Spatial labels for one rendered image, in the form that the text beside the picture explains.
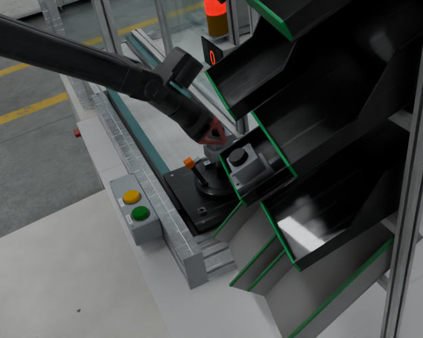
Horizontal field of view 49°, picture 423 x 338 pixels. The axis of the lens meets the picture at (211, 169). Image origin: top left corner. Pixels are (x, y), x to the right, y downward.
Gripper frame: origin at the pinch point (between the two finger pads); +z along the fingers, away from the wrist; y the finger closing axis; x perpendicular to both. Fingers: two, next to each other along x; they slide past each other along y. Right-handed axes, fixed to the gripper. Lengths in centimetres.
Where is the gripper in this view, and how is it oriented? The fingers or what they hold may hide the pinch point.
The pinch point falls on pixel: (218, 136)
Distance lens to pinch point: 104.8
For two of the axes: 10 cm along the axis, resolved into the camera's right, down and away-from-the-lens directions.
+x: -6.3, 7.6, 1.5
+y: -4.2, -5.0, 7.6
